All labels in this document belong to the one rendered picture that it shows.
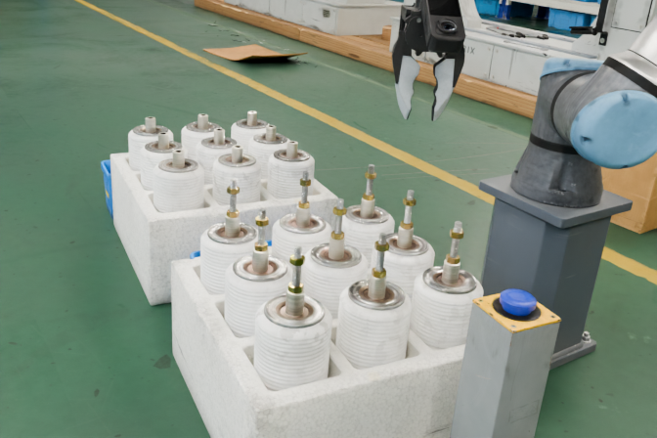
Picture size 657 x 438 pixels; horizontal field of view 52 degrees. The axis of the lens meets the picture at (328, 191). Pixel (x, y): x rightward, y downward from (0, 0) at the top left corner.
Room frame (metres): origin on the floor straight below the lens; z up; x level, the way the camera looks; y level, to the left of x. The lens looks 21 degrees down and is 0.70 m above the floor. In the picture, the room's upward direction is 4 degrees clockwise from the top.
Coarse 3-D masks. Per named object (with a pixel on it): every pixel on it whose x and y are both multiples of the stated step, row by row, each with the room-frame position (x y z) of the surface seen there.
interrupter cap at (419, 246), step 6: (390, 234) 0.97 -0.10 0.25; (396, 234) 0.97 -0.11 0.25; (390, 240) 0.95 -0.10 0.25; (396, 240) 0.95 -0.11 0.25; (414, 240) 0.96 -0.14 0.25; (420, 240) 0.96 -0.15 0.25; (390, 246) 0.92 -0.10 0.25; (396, 246) 0.93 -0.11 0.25; (414, 246) 0.94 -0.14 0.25; (420, 246) 0.93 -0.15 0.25; (426, 246) 0.93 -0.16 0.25; (396, 252) 0.90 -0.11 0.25; (402, 252) 0.90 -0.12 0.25; (408, 252) 0.91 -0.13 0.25; (414, 252) 0.91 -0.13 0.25; (420, 252) 0.91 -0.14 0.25
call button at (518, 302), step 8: (512, 288) 0.68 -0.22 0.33; (504, 296) 0.66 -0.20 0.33; (512, 296) 0.66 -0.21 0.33; (520, 296) 0.66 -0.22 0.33; (528, 296) 0.66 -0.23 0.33; (504, 304) 0.65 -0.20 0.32; (512, 304) 0.65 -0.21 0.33; (520, 304) 0.65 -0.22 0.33; (528, 304) 0.65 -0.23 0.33; (536, 304) 0.65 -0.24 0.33; (512, 312) 0.65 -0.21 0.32; (520, 312) 0.64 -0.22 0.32; (528, 312) 0.64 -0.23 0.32
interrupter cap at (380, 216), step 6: (360, 204) 1.08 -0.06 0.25; (348, 210) 1.05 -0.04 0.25; (354, 210) 1.05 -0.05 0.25; (360, 210) 1.06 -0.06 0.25; (378, 210) 1.06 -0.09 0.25; (384, 210) 1.06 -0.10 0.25; (348, 216) 1.02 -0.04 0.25; (354, 216) 1.03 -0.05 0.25; (360, 216) 1.04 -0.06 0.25; (378, 216) 1.04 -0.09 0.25; (384, 216) 1.04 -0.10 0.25; (360, 222) 1.01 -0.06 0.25; (366, 222) 1.01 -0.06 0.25; (372, 222) 1.01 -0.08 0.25; (378, 222) 1.01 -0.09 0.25; (384, 222) 1.02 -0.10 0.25
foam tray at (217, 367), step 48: (192, 288) 0.88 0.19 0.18; (192, 336) 0.85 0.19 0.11; (192, 384) 0.86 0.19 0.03; (240, 384) 0.67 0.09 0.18; (336, 384) 0.68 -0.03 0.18; (384, 384) 0.70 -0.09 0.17; (432, 384) 0.74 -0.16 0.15; (240, 432) 0.67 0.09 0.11; (288, 432) 0.64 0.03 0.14; (336, 432) 0.67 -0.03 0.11; (384, 432) 0.71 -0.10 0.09; (432, 432) 0.74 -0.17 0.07
